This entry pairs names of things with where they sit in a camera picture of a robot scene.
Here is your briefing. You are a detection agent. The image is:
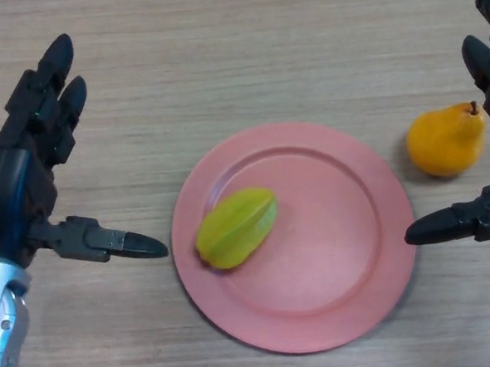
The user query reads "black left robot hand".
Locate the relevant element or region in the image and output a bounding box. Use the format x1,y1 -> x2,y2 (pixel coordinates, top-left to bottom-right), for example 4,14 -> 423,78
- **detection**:
0,27 -> 170,270

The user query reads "yellow starfruit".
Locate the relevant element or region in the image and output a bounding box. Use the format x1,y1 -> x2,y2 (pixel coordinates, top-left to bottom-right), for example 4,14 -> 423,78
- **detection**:
192,185 -> 282,273

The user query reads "pink round plate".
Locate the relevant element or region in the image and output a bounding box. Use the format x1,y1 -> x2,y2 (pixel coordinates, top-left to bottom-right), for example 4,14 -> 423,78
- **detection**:
164,115 -> 422,362

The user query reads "orange yellow pear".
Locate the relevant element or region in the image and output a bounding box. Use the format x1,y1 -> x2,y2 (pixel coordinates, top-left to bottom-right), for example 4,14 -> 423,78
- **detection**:
404,100 -> 490,179

